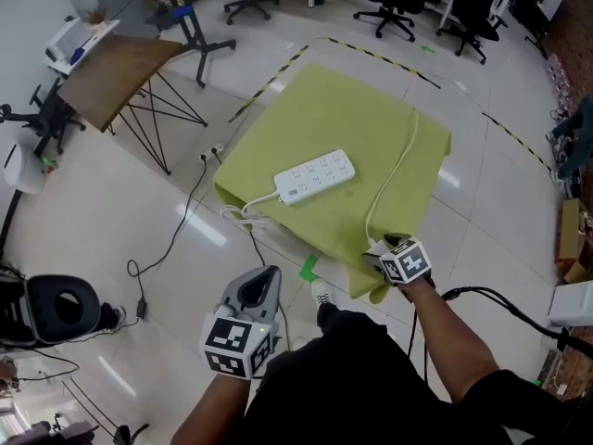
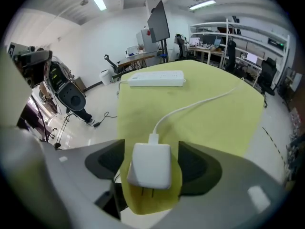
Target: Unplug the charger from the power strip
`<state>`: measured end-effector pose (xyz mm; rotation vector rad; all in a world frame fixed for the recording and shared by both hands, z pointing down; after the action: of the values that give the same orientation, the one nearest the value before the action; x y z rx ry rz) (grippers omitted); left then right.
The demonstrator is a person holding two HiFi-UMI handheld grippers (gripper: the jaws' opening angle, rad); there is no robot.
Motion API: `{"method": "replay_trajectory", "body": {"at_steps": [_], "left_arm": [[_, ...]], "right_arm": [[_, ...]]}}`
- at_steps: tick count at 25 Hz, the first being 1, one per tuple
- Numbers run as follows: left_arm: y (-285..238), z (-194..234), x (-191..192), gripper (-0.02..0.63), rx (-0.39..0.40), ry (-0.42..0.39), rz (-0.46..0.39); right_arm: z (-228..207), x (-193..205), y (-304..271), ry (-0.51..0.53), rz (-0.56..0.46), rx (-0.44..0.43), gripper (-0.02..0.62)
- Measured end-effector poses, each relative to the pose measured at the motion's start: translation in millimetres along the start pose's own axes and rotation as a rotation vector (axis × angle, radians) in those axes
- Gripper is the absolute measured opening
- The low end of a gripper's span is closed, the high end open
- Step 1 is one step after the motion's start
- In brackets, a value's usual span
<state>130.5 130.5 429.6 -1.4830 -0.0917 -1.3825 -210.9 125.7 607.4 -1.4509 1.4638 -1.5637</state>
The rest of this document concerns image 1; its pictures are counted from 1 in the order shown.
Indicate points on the small potted plant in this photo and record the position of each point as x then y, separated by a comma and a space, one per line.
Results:
95, 16

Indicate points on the cardboard box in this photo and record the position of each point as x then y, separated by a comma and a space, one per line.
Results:
570, 230

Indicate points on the black display on rolling stand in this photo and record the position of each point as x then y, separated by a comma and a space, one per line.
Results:
199, 49

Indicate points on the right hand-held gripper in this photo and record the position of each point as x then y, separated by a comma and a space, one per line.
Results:
407, 264

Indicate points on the white box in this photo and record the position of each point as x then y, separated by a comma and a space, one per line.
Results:
574, 304

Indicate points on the wooden table with black legs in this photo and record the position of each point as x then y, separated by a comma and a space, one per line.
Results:
116, 72

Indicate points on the person's right forearm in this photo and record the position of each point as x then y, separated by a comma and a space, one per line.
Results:
449, 341

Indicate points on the white board on stand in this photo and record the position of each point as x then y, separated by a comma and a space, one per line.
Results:
553, 3

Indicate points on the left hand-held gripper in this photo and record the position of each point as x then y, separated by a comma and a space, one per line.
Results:
236, 336

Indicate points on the person's left forearm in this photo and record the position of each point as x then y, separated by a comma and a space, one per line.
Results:
213, 410

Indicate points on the person's black clothing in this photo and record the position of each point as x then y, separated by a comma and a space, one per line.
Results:
347, 387

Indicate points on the yellow black hazard tape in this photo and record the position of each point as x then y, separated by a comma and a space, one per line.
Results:
268, 83
516, 141

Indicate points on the low white cabinet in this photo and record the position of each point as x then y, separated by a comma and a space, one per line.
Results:
107, 28

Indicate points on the small blue object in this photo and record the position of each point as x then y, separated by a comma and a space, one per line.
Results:
78, 54

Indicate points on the person's white shoe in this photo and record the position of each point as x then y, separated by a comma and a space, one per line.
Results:
322, 295

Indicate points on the white waste bin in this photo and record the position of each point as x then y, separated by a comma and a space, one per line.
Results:
23, 174

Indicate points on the white printer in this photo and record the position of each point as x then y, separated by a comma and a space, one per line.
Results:
65, 42

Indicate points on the white floor extension socket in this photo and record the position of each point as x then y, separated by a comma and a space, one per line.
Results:
212, 152

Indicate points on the toppled black office chair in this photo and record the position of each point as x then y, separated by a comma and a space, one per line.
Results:
51, 114

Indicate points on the white power strip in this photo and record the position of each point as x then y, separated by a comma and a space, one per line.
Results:
315, 176

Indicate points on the green tablecloth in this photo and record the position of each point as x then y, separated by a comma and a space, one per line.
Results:
324, 109

